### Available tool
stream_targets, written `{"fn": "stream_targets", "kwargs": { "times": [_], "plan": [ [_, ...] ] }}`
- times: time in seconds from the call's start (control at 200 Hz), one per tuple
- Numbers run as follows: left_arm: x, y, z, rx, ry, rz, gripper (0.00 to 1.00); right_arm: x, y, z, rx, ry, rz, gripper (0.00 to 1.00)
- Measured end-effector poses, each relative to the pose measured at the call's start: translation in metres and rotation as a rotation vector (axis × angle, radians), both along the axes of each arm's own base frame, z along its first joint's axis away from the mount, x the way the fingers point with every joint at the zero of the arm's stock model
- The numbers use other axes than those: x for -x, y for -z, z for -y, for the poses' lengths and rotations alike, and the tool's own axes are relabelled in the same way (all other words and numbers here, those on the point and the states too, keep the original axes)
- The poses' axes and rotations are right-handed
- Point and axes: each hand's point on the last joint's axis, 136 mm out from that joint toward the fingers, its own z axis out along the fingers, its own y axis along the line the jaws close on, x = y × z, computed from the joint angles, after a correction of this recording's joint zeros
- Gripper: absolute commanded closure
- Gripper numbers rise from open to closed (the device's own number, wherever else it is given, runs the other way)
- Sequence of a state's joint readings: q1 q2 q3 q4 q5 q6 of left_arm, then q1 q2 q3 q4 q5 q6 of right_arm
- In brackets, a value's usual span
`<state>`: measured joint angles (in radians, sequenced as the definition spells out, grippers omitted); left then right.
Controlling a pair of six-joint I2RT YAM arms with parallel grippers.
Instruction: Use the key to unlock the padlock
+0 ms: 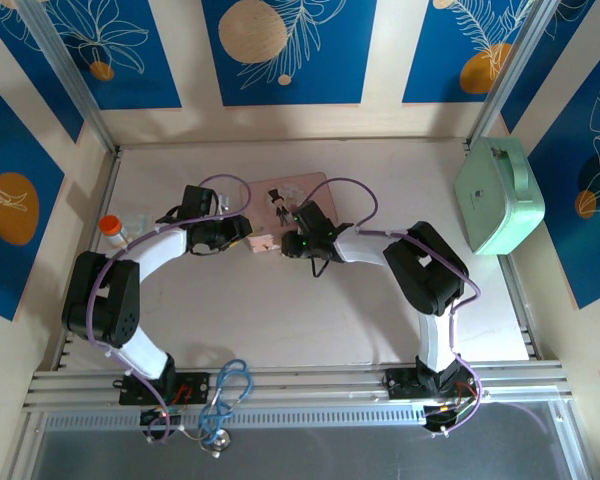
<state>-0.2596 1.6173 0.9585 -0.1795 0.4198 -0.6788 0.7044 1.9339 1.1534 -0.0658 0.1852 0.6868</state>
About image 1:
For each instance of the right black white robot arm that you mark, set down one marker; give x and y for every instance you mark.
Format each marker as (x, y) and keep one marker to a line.
(425, 280)

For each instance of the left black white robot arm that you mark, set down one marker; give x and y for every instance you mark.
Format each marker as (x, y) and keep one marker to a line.
(120, 305)

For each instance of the pink box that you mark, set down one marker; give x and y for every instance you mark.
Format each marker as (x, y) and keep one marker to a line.
(300, 192)

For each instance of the orange cap pill bottle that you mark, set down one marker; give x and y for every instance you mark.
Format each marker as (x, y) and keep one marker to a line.
(114, 231)

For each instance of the blue stethoscope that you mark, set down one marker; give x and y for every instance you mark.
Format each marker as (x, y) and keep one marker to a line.
(225, 400)

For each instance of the mint green carry case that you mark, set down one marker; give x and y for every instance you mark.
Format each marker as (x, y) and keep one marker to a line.
(497, 197)

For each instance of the aluminium side rail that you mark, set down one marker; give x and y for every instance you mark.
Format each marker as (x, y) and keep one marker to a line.
(95, 200)
(517, 300)

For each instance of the aluminium frame beam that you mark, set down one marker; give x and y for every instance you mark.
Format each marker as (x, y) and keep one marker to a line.
(300, 382)

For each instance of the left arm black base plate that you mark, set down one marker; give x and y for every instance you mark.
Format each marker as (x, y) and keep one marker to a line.
(190, 387)

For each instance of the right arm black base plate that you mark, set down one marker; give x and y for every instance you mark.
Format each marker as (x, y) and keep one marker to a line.
(402, 382)

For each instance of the blue floral wall poster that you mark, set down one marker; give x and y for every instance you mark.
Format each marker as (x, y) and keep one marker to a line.
(475, 50)
(580, 200)
(290, 50)
(125, 55)
(10, 200)

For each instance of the aluminium frame post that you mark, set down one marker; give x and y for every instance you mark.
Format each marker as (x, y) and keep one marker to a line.
(70, 75)
(510, 70)

